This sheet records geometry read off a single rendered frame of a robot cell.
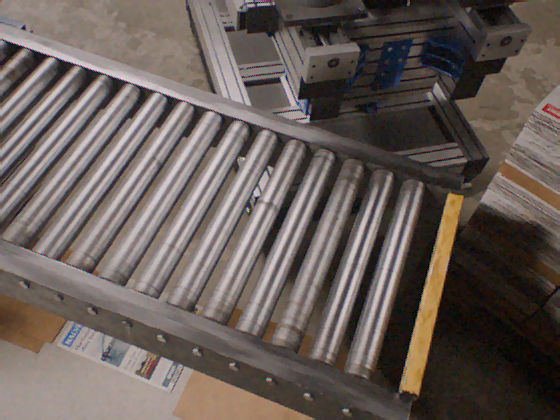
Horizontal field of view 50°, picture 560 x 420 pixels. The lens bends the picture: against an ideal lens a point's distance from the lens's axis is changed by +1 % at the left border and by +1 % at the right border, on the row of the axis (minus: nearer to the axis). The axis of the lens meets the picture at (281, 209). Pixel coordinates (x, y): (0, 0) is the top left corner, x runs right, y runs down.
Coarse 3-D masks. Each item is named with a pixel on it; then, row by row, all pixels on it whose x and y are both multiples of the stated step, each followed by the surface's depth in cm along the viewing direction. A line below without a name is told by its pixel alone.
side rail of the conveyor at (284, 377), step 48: (0, 240) 104; (0, 288) 109; (48, 288) 100; (96, 288) 100; (144, 336) 101; (192, 336) 97; (240, 336) 97; (240, 384) 103; (288, 384) 95; (336, 384) 94
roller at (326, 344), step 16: (384, 176) 121; (368, 192) 119; (384, 192) 119; (368, 208) 116; (384, 208) 117; (368, 224) 113; (352, 240) 112; (368, 240) 111; (352, 256) 109; (368, 256) 110; (352, 272) 107; (336, 288) 105; (352, 288) 105; (336, 304) 103; (352, 304) 104; (320, 320) 102; (336, 320) 101; (320, 336) 99; (336, 336) 99; (320, 352) 97; (336, 352) 98
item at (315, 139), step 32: (0, 32) 136; (64, 64) 133; (96, 64) 132; (192, 96) 129; (192, 128) 134; (224, 128) 131; (256, 128) 127; (288, 128) 126; (384, 160) 123; (448, 192) 121
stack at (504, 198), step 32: (544, 128) 135; (512, 160) 146; (544, 160) 139; (512, 192) 151; (512, 224) 158; (544, 224) 150; (480, 256) 175; (512, 256) 165; (544, 256) 157; (448, 288) 193; (512, 288) 173; (544, 288) 164; (480, 320) 191; (512, 320) 182; (544, 320) 170; (544, 352) 178
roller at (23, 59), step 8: (16, 56) 132; (24, 56) 132; (32, 56) 133; (8, 64) 130; (16, 64) 130; (24, 64) 131; (32, 64) 133; (0, 72) 128; (8, 72) 129; (16, 72) 130; (24, 72) 131; (0, 80) 127; (8, 80) 128; (16, 80) 130; (24, 80) 133; (0, 88) 127; (8, 88) 128; (0, 96) 127
